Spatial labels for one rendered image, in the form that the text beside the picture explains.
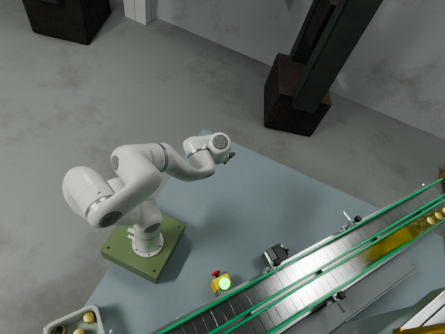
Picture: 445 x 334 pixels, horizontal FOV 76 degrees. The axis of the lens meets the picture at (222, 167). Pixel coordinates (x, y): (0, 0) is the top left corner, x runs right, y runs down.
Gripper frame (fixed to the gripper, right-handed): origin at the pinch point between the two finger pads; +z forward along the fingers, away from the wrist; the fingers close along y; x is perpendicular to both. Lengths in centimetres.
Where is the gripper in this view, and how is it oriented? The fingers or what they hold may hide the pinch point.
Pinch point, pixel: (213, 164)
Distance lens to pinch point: 119.0
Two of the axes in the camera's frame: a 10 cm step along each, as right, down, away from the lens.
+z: -1.0, 2.4, 9.7
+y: -9.4, 2.9, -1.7
